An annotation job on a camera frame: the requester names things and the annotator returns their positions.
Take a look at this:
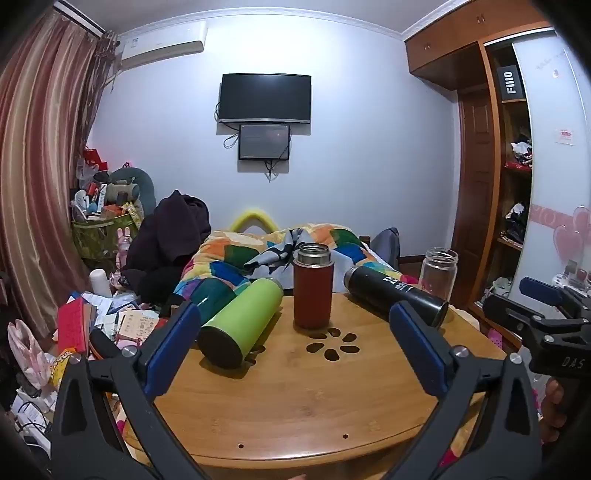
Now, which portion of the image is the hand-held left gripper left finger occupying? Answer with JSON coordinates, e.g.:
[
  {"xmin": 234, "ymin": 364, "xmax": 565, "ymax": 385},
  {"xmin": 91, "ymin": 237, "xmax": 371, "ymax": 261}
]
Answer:
[{"xmin": 48, "ymin": 300, "xmax": 208, "ymax": 480}]

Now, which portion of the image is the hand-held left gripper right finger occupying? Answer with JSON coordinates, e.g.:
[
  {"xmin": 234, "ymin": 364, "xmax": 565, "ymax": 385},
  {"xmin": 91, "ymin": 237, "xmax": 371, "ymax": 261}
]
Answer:
[{"xmin": 385, "ymin": 300, "xmax": 544, "ymax": 480}]

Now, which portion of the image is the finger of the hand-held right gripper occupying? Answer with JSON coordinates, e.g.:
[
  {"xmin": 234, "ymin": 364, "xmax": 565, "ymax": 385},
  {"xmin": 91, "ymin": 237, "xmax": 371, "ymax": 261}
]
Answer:
[
  {"xmin": 519, "ymin": 276, "xmax": 591, "ymax": 320},
  {"xmin": 482, "ymin": 294, "xmax": 561, "ymax": 344}
]

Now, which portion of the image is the red thermos cup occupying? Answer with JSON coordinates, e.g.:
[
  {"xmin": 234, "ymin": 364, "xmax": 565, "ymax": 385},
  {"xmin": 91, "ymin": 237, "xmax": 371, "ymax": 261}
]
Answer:
[{"xmin": 293, "ymin": 243, "xmax": 334, "ymax": 330}]

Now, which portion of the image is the black thermos cup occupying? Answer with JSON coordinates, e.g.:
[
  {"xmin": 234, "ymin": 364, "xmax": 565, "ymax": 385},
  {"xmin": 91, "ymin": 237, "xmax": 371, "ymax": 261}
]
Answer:
[{"xmin": 344, "ymin": 266, "xmax": 450, "ymax": 329}]

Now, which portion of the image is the green thermos cup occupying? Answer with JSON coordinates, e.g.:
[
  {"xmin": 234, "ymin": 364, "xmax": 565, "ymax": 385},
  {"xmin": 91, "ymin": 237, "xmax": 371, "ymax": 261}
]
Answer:
[{"xmin": 198, "ymin": 277, "xmax": 284, "ymax": 370}]

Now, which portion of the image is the person's right hand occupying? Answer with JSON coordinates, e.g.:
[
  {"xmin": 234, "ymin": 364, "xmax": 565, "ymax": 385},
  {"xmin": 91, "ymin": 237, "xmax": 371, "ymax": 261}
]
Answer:
[{"xmin": 539, "ymin": 377, "xmax": 570, "ymax": 445}]

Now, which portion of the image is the clear glass bottle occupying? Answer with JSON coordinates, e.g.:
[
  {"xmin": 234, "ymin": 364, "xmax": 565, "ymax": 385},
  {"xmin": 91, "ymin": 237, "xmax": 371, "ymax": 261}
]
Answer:
[{"xmin": 418, "ymin": 247, "xmax": 460, "ymax": 304}]

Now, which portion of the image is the white plastic bottle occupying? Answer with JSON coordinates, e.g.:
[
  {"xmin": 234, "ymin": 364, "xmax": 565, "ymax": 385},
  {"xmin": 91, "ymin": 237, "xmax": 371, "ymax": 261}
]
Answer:
[{"xmin": 89, "ymin": 268, "xmax": 113, "ymax": 299}]

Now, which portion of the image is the red book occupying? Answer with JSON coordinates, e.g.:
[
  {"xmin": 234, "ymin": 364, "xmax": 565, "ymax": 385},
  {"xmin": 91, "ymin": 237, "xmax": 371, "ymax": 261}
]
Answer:
[{"xmin": 56, "ymin": 297, "xmax": 92, "ymax": 356}]

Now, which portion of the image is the grey cloth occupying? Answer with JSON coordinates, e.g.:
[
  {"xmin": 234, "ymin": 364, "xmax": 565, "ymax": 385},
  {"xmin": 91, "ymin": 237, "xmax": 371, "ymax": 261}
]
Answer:
[{"xmin": 369, "ymin": 226, "xmax": 402, "ymax": 271}]

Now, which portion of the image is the colourful patchwork blanket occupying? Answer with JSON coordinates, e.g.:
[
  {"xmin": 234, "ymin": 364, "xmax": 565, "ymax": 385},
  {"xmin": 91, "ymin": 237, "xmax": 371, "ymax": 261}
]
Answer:
[{"xmin": 173, "ymin": 223, "xmax": 419, "ymax": 306}]

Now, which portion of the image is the pink rabbit toy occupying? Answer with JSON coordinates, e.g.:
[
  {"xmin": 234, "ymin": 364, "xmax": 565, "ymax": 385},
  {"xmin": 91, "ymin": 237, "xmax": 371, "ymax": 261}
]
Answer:
[{"xmin": 115, "ymin": 226, "xmax": 133, "ymax": 274}]

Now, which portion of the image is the wooden door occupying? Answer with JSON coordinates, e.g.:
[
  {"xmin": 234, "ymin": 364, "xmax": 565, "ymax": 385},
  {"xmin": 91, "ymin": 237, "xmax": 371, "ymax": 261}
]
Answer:
[{"xmin": 450, "ymin": 89, "xmax": 496, "ymax": 298}]

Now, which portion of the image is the dark jacket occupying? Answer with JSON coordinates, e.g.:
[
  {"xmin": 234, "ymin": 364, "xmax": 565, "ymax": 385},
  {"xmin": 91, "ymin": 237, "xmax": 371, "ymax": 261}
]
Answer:
[{"xmin": 124, "ymin": 189, "xmax": 212, "ymax": 315}]

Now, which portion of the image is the green storage bag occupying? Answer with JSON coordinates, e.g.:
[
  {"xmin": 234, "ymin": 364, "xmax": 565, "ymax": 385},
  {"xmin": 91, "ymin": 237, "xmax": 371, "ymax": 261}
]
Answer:
[{"xmin": 71, "ymin": 214, "xmax": 140, "ymax": 260}]

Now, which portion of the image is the pale pink plush toy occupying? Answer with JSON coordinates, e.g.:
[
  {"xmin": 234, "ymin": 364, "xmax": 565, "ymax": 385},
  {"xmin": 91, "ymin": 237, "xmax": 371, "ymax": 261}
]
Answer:
[{"xmin": 6, "ymin": 318, "xmax": 52, "ymax": 394}]

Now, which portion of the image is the wooden wardrobe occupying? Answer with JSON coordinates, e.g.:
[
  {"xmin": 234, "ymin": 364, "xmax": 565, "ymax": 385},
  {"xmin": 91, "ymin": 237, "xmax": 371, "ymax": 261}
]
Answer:
[{"xmin": 403, "ymin": 0, "xmax": 591, "ymax": 356}]

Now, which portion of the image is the yellow foam cushion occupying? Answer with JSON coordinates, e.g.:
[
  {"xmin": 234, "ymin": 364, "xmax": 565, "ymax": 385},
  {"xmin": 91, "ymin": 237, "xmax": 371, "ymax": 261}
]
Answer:
[{"xmin": 229, "ymin": 208, "xmax": 280, "ymax": 234}]

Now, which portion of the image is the grey plush toy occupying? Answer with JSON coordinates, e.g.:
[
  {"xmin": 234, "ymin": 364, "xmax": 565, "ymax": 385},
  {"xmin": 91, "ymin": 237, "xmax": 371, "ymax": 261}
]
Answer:
[{"xmin": 93, "ymin": 167, "xmax": 157, "ymax": 214}]

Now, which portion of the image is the black box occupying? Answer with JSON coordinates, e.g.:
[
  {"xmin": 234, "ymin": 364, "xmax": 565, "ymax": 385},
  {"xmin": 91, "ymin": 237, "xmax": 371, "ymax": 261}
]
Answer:
[{"xmin": 497, "ymin": 64, "xmax": 520, "ymax": 103}]

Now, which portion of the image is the striped brown curtain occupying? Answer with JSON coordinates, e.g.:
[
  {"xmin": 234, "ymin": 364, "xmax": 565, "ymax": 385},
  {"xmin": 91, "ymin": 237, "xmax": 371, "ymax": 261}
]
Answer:
[{"xmin": 0, "ymin": 7, "xmax": 118, "ymax": 344}]

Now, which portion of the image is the white air conditioner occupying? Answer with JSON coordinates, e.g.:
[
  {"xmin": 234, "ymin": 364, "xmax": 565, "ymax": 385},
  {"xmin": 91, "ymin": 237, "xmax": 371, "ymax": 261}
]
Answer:
[{"xmin": 115, "ymin": 24, "xmax": 209, "ymax": 71}]

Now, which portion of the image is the small black wall monitor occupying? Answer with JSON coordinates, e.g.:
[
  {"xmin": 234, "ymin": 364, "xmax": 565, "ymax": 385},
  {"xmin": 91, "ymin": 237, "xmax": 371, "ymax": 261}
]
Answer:
[{"xmin": 238, "ymin": 123, "xmax": 292, "ymax": 162}]

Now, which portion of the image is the black wall television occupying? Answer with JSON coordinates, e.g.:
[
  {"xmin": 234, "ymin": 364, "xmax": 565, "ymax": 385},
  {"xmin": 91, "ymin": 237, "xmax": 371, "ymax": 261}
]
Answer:
[{"xmin": 217, "ymin": 72, "xmax": 312, "ymax": 126}]

